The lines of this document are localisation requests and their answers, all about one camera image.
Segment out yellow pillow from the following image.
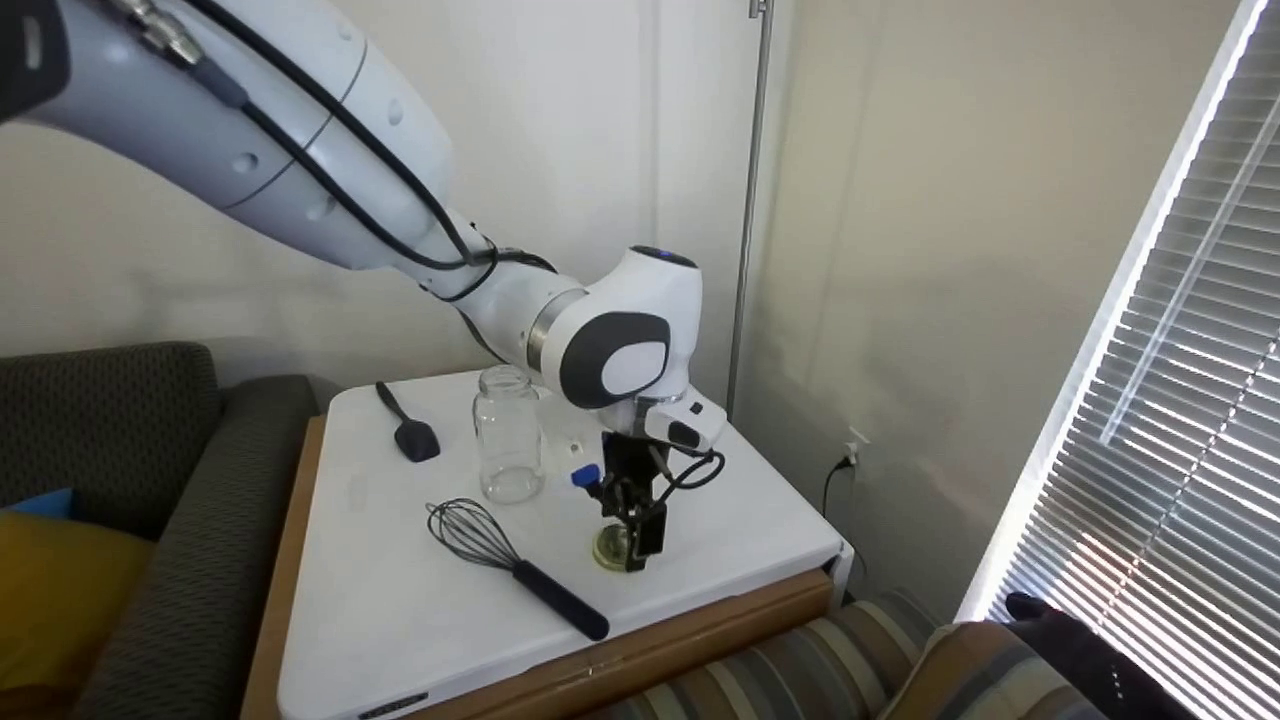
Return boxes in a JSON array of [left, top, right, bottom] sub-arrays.
[[0, 506, 160, 701]]

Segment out striped fabric sofa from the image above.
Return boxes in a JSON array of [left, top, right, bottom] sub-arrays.
[[580, 592, 1117, 720]]

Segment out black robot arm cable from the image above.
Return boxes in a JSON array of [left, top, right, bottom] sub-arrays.
[[110, 0, 731, 512]]

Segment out white window blinds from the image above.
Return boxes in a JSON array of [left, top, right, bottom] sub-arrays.
[[957, 0, 1280, 720]]

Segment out white table board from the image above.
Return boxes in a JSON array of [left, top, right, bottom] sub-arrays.
[[271, 362, 859, 720]]

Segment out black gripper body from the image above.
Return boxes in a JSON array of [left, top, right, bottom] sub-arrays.
[[594, 427, 668, 520]]

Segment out gold metal jar lid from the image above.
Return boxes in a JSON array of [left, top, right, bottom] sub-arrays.
[[590, 520, 640, 575]]

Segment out black wire whisk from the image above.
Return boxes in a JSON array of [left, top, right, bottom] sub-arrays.
[[425, 491, 615, 642]]

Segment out grey fabric sofa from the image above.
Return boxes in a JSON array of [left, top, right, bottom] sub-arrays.
[[0, 339, 340, 720]]

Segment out blue pillow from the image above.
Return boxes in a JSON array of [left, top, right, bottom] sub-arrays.
[[0, 484, 78, 525]]

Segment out wall power outlet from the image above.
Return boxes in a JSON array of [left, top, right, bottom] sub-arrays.
[[834, 424, 877, 477]]

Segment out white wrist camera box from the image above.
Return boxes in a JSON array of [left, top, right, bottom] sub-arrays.
[[634, 389, 731, 459]]

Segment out black outlet cable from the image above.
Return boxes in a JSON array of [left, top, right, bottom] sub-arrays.
[[816, 450, 859, 520]]

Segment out black silicone spatula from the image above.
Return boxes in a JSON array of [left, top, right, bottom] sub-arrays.
[[372, 375, 445, 468]]

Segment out clear glass jar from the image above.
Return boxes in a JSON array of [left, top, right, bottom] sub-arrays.
[[466, 362, 550, 506]]

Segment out striped sofa cushion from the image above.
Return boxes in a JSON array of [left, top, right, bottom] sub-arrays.
[[877, 616, 1117, 720]]

